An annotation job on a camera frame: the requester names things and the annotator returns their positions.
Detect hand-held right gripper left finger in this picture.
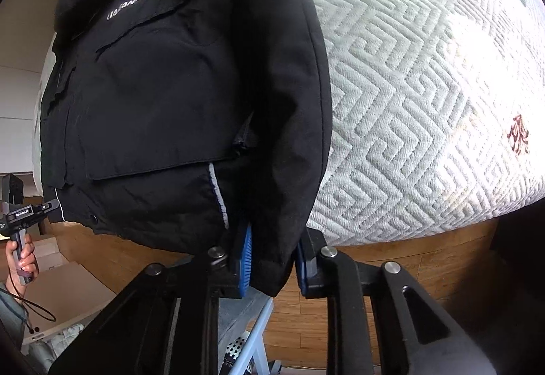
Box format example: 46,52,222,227
49,226,257,375

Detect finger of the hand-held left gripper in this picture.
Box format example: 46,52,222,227
33,198,61,219

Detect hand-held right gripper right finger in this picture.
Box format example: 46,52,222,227
296,230,500,375

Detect black hooded jacket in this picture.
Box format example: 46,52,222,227
38,0,333,298

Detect person's left forearm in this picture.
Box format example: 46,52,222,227
0,277,25,359

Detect person's left hand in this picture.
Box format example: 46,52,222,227
6,229,40,279

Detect person's blue jeans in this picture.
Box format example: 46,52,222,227
219,285,274,345

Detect white stool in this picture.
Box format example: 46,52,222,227
217,297,282,375

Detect cardboard box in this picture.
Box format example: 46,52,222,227
21,235,118,342

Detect floral quilted bedspread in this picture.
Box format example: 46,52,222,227
272,0,545,248

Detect black lanyard cord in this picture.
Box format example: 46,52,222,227
0,273,58,334

